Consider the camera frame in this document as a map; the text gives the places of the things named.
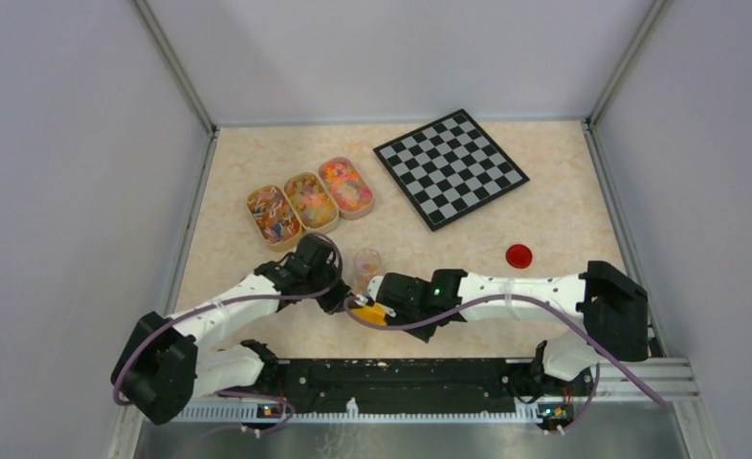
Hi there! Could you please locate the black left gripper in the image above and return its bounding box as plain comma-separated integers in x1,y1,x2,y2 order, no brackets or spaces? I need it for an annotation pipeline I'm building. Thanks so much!
305,258,364,315

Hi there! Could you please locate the yellow plastic scoop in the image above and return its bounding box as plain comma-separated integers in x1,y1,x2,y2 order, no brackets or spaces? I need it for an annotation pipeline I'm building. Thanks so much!
351,303,391,326

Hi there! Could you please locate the clear glass jar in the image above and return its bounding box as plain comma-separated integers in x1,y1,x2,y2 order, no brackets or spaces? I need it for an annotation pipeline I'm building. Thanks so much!
353,248,384,289

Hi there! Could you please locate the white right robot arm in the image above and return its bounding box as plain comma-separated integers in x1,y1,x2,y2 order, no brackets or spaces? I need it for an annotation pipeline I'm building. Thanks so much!
365,260,650,394

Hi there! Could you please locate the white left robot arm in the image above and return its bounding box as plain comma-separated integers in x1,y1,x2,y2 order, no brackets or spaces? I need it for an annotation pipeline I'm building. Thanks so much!
110,233,349,426

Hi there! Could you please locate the pink tray with candies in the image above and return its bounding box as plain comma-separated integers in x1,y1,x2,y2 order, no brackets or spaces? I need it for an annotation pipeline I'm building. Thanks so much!
318,157,375,220

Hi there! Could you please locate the cream tray with gummies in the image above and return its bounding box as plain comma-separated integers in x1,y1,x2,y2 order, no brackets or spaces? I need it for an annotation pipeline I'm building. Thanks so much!
283,172,341,234

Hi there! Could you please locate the yellow tray with lollipops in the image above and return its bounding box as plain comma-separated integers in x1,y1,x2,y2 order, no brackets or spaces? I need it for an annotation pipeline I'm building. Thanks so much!
246,185,303,251

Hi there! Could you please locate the red jar lid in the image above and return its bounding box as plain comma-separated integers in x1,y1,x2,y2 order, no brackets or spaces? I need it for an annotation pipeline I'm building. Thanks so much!
505,244,533,270

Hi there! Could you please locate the black white chessboard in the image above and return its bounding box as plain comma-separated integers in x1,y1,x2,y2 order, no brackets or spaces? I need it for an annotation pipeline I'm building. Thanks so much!
373,109,529,231

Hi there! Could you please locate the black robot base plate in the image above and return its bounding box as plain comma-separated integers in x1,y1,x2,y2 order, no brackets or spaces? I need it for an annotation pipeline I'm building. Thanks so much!
245,358,592,415

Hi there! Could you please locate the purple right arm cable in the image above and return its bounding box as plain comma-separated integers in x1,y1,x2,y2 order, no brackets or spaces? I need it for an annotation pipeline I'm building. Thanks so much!
343,292,669,435

